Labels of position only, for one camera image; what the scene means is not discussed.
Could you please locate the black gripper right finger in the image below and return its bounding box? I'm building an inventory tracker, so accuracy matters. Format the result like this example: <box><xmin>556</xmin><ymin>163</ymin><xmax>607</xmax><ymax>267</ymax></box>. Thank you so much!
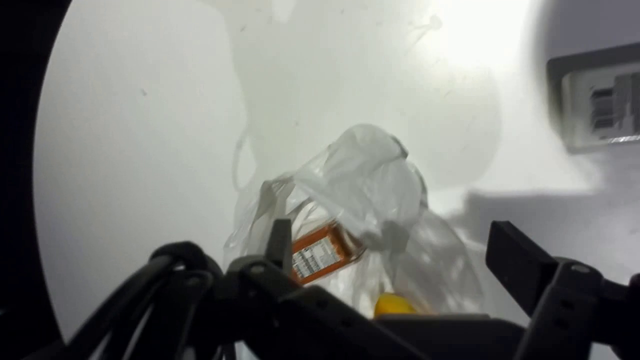
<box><xmin>483</xmin><ymin>221</ymin><xmax>640</xmax><ymax>360</ymax></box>

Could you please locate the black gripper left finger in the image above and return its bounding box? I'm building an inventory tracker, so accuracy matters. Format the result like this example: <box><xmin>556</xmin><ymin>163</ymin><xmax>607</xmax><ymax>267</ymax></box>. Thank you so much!
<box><xmin>225</xmin><ymin>218</ymin><xmax>427</xmax><ymax>360</ymax></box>

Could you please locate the small yellow lidded container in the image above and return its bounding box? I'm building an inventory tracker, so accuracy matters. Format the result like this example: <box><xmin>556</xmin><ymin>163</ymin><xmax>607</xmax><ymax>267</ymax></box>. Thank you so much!
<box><xmin>371</xmin><ymin>292</ymin><xmax>420</xmax><ymax>320</ymax></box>

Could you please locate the white plastic bag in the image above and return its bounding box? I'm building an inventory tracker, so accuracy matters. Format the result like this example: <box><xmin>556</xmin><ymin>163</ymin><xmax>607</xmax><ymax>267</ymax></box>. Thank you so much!
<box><xmin>221</xmin><ymin>122</ymin><xmax>489</xmax><ymax>320</ymax></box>

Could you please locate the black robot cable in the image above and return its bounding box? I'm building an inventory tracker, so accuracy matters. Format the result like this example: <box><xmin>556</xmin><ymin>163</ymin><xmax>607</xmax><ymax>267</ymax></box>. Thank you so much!
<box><xmin>37</xmin><ymin>240</ymin><xmax>230</xmax><ymax>360</ymax></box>

